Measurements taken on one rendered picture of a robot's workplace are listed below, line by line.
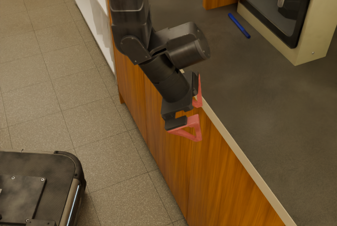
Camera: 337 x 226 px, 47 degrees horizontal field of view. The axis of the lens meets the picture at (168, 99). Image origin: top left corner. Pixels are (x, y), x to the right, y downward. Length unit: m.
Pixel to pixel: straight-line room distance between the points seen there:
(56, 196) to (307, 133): 1.09
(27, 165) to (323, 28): 1.33
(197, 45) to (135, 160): 1.46
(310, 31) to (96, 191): 1.29
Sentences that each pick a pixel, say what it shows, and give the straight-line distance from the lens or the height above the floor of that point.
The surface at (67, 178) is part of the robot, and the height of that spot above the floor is 0.24.
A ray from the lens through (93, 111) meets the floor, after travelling 2.34.
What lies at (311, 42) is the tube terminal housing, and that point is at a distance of 1.15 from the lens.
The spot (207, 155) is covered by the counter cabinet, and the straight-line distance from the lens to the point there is 1.22.
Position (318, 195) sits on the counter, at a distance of 0.89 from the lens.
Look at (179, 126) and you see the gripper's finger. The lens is 0.73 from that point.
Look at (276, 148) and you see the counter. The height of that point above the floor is 0.94.
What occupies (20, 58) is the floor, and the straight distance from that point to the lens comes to 2.86.
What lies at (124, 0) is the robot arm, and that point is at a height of 1.34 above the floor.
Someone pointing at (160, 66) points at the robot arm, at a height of 1.21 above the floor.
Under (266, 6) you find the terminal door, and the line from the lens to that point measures 1.20.
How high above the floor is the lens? 1.64
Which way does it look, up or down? 44 degrees down
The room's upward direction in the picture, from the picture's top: straight up
